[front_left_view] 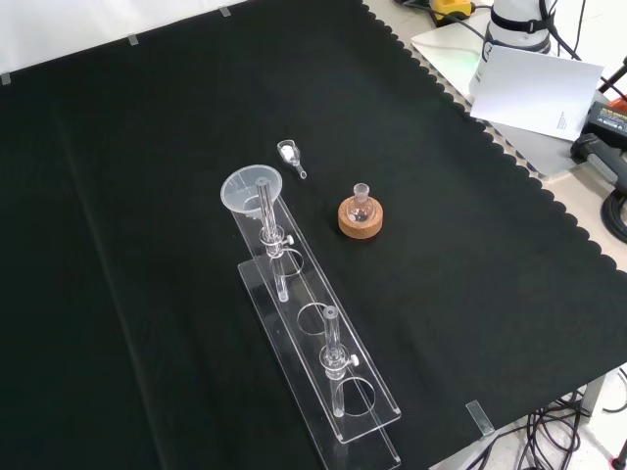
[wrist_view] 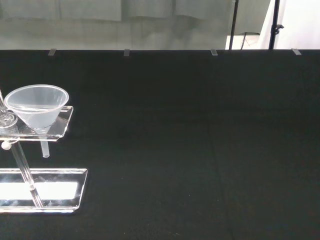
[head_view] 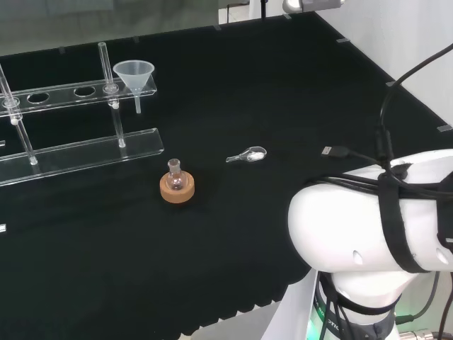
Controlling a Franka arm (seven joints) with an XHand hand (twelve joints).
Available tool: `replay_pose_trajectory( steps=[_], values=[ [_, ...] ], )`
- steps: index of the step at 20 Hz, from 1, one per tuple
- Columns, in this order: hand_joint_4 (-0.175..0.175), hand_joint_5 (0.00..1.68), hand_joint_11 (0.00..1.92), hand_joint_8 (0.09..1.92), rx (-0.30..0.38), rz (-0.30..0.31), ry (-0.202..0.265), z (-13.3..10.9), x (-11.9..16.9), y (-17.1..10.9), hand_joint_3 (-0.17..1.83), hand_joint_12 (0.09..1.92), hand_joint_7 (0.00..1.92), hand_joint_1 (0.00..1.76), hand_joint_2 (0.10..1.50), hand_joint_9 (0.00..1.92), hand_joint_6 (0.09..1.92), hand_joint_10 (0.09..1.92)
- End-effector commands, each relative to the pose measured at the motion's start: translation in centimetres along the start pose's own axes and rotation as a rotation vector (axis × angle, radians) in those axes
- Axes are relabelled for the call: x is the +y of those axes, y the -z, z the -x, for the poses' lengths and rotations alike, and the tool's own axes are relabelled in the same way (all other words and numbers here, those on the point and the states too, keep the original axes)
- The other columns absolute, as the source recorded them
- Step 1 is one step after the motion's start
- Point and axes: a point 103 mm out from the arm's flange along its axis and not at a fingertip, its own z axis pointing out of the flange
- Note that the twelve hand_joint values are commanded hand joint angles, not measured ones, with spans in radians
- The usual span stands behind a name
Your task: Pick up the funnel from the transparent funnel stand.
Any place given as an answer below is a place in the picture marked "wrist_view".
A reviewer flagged black tripod pole with clamp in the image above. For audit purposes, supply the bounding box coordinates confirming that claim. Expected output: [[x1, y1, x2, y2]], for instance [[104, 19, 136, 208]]
[[268, 0, 285, 50]]

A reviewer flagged grey backdrop curtain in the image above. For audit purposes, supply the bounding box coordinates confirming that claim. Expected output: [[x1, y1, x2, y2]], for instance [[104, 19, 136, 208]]
[[0, 0, 272, 51]]

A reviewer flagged clear acrylic funnel stand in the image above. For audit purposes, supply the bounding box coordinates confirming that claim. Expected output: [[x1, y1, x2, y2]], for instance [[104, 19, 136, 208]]
[[0, 89, 88, 215]]

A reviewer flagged black bench cloth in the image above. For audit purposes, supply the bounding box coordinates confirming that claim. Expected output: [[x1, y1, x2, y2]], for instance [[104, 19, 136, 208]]
[[0, 49, 320, 240]]

